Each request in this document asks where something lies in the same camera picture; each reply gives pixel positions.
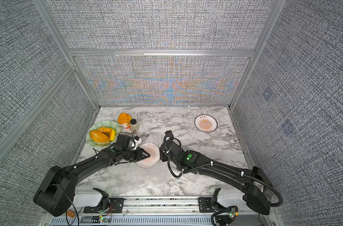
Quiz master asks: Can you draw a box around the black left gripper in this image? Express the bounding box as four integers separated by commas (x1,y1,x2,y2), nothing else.
122,147,151,163

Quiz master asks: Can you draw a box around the orange sunburst dinner plate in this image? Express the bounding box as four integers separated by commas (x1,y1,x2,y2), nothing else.
195,115,218,133

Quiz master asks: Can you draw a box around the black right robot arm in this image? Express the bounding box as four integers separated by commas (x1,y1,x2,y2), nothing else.
160,131,284,215

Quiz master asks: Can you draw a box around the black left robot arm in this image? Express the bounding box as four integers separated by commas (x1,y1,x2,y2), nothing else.
33,147,150,217

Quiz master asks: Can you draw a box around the black capped spice jar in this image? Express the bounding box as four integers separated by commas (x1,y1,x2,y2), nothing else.
130,119,139,133

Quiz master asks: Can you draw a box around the yellow toy banana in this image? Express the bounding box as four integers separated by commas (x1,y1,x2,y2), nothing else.
108,128,116,142

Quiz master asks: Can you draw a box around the orange lidded cup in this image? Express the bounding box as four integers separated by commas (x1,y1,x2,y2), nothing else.
118,113,132,130

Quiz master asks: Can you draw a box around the light green scalloped plate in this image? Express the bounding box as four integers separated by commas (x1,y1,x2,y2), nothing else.
86,120,120,147

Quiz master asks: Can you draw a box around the large orange bread loaf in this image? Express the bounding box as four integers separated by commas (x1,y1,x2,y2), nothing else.
89,130,110,145

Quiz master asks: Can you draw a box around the small orange bread roll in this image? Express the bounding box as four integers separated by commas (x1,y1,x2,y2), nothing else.
97,126,113,133

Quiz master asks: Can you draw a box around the green circuit board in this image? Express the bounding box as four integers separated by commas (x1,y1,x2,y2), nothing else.
91,215,110,224

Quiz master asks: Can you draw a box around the wooden block tool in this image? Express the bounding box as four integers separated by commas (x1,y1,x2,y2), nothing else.
66,210,77,218

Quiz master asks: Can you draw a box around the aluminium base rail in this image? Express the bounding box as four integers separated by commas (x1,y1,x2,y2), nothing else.
38,195,282,226

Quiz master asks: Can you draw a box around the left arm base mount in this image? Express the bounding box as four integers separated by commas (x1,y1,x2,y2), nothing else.
83,188,125,215

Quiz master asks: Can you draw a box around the aluminium cage frame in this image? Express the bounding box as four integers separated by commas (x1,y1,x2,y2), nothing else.
0,0,286,198

